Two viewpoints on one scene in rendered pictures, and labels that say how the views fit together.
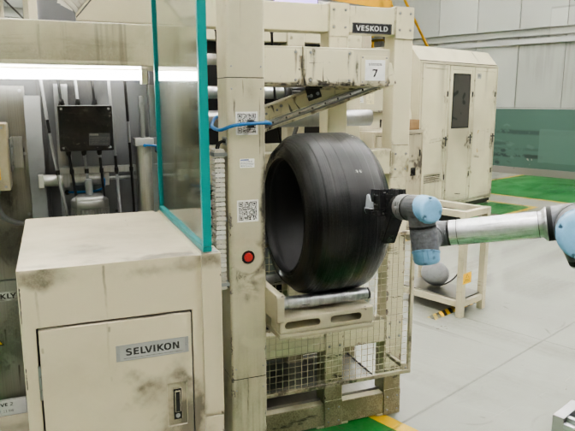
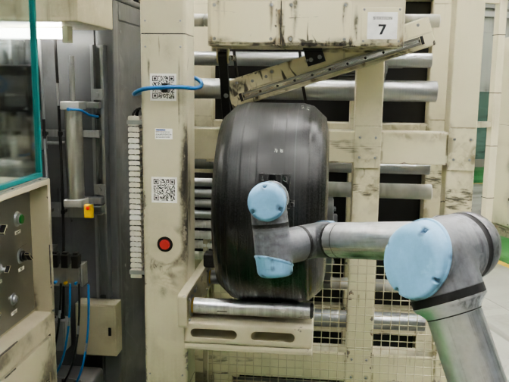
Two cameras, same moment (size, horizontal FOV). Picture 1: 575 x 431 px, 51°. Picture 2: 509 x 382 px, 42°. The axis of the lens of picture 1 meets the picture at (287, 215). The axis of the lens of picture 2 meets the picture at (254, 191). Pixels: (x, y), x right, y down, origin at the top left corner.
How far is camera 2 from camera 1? 1.05 m
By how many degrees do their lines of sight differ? 27
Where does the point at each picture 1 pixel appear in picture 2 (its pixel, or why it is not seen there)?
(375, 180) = (298, 164)
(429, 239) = (266, 242)
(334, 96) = (342, 60)
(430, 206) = (263, 197)
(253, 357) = (170, 364)
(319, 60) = (303, 14)
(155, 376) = not seen: outside the picture
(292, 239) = not seen: hidden behind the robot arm
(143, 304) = not seen: outside the picture
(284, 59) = (256, 14)
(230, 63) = (144, 17)
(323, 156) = (239, 129)
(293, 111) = (287, 79)
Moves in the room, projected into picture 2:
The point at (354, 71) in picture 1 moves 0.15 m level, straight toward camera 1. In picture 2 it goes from (352, 27) to (329, 23)
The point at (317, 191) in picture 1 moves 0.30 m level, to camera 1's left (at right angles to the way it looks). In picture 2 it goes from (220, 172) to (126, 164)
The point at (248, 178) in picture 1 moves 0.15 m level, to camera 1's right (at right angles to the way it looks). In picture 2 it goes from (165, 151) to (210, 154)
